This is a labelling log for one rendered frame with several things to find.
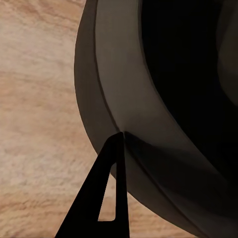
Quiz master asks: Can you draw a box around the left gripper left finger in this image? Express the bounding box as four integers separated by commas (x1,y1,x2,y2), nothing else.
55,132,129,238

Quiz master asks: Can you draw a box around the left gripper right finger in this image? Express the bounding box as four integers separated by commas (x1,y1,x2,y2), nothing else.
217,131,238,181

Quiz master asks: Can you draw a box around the cauldron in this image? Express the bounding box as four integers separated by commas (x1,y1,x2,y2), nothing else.
74,0,238,238

